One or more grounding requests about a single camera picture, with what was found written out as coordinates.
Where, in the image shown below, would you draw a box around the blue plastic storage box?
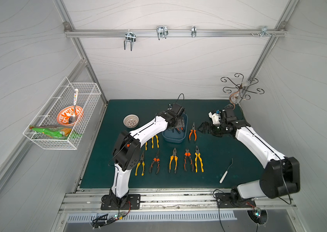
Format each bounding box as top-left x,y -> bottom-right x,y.
162,113 -> 188,144

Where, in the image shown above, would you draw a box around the small yellow black pliers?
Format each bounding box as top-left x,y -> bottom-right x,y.
195,146 -> 204,173

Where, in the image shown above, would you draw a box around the orange yellow combination pliers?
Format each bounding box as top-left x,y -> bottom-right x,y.
168,147 -> 179,175

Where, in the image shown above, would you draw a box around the orange black cutter pliers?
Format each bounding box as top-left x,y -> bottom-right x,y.
184,148 -> 194,172

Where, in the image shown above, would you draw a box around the orange black long nose pliers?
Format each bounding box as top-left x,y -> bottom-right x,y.
148,150 -> 161,175

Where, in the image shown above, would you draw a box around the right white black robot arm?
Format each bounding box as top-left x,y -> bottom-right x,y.
198,108 -> 301,201

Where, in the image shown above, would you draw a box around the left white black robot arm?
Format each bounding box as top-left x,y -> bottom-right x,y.
108,103 -> 185,209

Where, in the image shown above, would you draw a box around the white round strainer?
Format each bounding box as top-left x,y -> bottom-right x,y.
123,114 -> 139,129

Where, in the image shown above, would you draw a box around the brown metal jewelry stand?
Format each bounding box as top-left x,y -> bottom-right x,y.
220,73 -> 265,109

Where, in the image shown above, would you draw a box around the loop metal hook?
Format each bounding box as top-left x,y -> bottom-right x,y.
156,26 -> 168,40

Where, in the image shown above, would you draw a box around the small metal hook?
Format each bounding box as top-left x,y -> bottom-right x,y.
191,26 -> 197,38

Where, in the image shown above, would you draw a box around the round black floor port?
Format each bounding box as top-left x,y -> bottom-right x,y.
247,210 -> 268,225

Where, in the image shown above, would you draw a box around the double prong metal hook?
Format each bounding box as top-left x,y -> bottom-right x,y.
124,32 -> 136,51

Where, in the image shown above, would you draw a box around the orange white patterned bowl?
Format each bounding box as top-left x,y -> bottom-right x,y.
56,105 -> 84,126

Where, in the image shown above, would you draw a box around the green snack packet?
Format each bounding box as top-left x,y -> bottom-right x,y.
29,126 -> 83,140

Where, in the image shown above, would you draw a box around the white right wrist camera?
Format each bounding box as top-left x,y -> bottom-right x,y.
208,110 -> 221,126

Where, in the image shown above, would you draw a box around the white handled small tool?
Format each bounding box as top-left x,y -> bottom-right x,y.
219,159 -> 234,184

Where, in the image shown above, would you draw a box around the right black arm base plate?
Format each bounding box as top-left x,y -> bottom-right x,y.
213,192 -> 256,209

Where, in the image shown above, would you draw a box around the white handled spoon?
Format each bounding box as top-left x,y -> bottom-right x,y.
68,89 -> 79,124

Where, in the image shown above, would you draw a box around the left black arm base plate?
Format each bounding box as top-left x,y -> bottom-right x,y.
100,192 -> 141,210

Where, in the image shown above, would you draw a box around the right metal bracket hook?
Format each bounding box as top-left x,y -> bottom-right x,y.
251,26 -> 276,38

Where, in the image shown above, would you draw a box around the white vented cable duct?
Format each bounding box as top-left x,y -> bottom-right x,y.
67,210 -> 237,223

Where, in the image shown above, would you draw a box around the white wire wall basket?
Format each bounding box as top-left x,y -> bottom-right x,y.
23,77 -> 101,150

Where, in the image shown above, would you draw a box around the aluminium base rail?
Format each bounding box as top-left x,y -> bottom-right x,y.
58,188 -> 297,214

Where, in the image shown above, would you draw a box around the aluminium cross rail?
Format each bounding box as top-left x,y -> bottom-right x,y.
65,28 -> 288,38

